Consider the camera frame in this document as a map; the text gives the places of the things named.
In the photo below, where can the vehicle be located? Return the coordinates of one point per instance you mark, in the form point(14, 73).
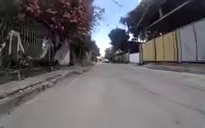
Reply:
point(105, 60)

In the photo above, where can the dark round tree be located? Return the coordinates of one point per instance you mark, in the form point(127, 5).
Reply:
point(118, 38)

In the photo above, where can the grey concrete road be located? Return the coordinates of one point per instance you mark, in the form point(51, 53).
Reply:
point(116, 100)

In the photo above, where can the yellow panel fence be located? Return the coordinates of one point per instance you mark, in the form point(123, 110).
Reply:
point(158, 50)

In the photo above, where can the red-leaved tree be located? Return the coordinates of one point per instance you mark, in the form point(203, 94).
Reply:
point(56, 16)

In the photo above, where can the cracked concrete pavement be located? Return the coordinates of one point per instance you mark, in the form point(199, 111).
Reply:
point(23, 83)

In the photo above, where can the fence with white posts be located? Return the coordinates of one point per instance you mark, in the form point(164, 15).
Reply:
point(23, 40)

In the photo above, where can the unfinished concrete building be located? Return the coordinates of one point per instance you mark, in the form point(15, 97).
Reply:
point(170, 16)

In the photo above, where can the green trees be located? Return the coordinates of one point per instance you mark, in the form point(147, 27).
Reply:
point(3, 8)

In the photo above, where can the white wall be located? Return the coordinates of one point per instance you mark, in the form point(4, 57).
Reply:
point(134, 57)

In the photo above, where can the grey pavement by wall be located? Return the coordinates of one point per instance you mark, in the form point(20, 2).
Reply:
point(183, 68)

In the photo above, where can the grey panel wall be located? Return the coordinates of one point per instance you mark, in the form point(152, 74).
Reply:
point(196, 41)

